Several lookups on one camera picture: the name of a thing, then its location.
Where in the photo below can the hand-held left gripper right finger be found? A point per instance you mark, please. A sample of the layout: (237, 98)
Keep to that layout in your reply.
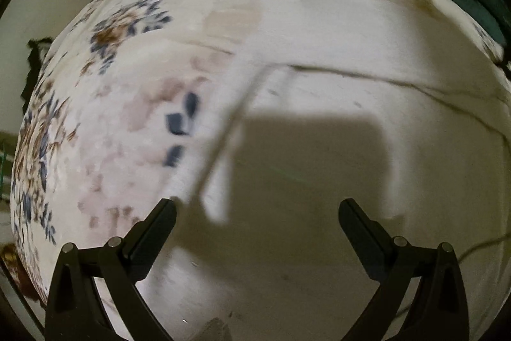
(355, 223)

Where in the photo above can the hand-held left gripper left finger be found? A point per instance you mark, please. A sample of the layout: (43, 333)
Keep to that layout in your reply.
(159, 223)

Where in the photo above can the black cloth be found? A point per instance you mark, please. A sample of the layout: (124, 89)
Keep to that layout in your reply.
(34, 59)

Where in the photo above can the floral bedsheet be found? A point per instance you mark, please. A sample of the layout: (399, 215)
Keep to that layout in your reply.
(119, 45)

